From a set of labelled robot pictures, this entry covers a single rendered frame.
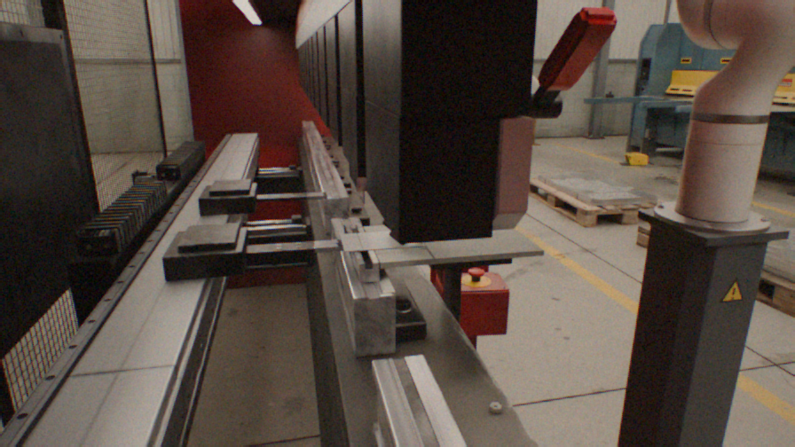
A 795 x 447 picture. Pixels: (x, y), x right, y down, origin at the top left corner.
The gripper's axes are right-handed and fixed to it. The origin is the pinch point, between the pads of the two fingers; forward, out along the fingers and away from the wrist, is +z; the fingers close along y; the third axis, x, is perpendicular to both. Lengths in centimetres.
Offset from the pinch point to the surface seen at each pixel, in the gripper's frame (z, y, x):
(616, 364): 0, -98, 157
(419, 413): 8.5, 40.2, -1.1
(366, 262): 6.8, 7.0, -2.8
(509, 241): -9.8, 4.6, 15.0
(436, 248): -1.5, 5.5, 5.4
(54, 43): 15, -28, -62
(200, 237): 19.3, 2.7, -24.0
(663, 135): -258, -543, 409
